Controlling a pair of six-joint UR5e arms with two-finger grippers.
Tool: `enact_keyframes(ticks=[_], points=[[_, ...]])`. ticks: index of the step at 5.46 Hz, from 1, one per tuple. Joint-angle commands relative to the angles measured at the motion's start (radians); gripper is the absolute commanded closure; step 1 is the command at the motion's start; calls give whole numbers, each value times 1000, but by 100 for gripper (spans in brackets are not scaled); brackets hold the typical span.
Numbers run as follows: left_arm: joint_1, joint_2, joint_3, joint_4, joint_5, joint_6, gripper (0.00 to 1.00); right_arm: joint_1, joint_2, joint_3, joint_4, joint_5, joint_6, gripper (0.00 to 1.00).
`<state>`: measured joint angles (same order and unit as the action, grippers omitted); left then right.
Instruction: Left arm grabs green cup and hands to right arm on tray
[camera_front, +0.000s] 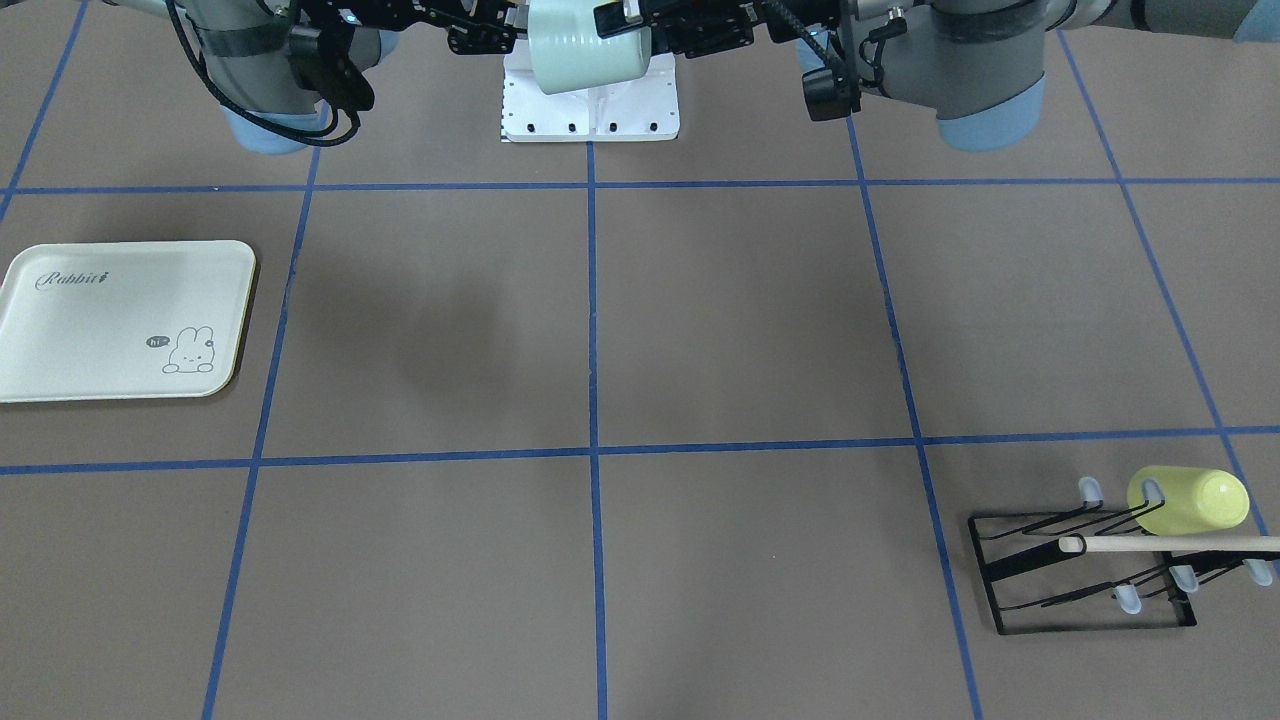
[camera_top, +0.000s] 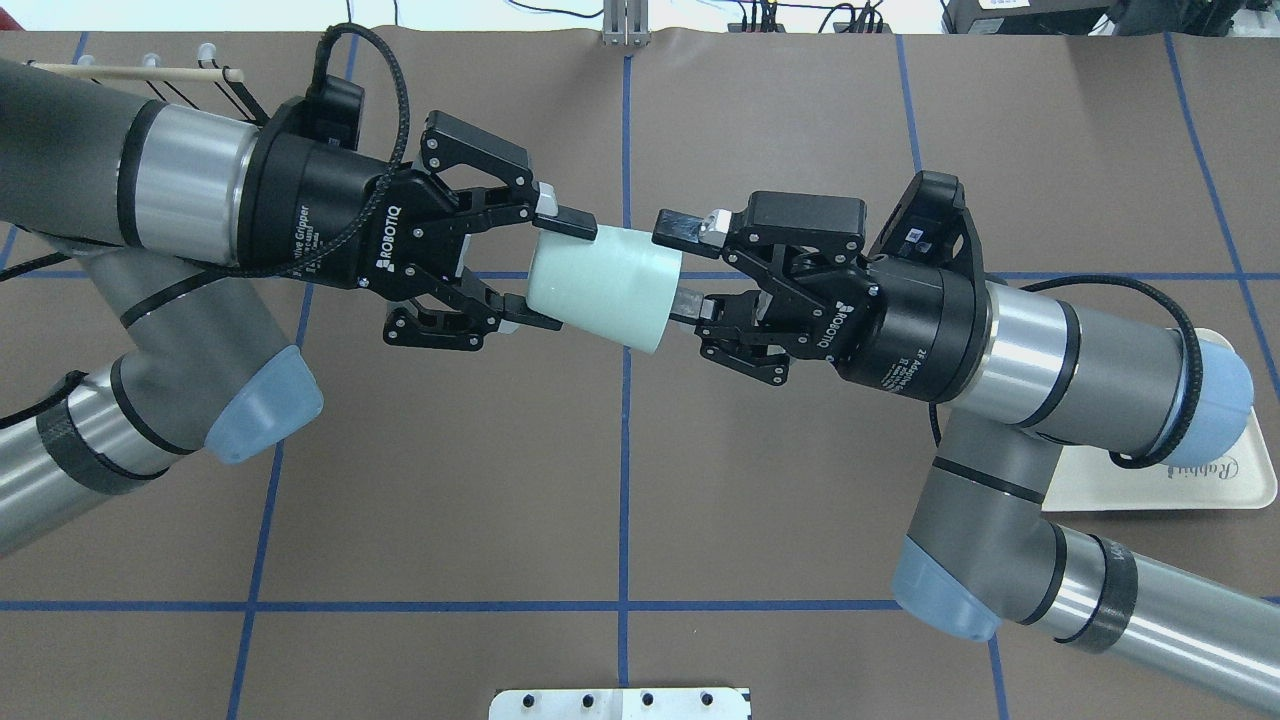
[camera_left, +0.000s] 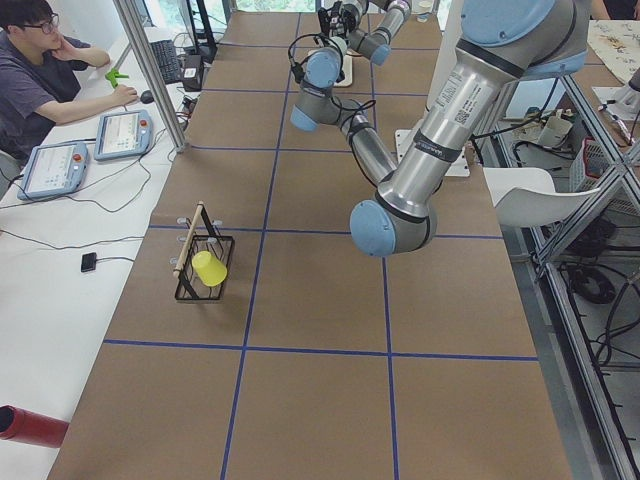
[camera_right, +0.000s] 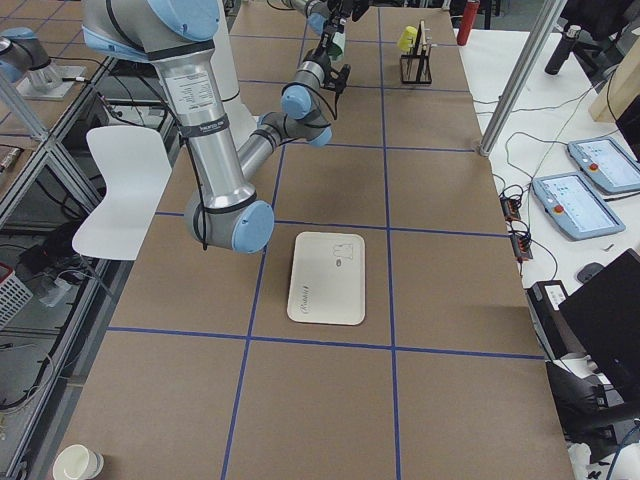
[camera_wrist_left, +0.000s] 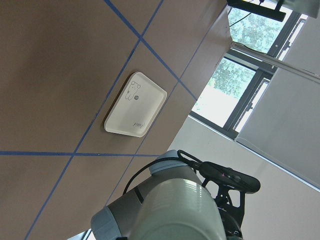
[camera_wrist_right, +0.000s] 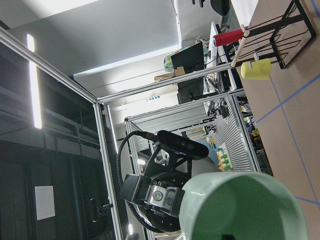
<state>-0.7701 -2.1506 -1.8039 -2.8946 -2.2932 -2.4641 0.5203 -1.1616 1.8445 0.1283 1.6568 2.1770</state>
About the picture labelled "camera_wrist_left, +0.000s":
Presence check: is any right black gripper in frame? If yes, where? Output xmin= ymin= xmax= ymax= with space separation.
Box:
xmin=214 ymin=181 xmax=246 ymax=240

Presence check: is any cream rabbit tray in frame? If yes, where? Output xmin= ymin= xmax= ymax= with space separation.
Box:
xmin=104 ymin=71 xmax=167 ymax=138

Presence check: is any pale green cup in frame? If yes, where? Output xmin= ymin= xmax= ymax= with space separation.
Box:
xmin=128 ymin=178 xmax=227 ymax=240

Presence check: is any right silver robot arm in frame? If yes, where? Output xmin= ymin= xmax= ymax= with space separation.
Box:
xmin=91 ymin=150 xmax=245 ymax=240

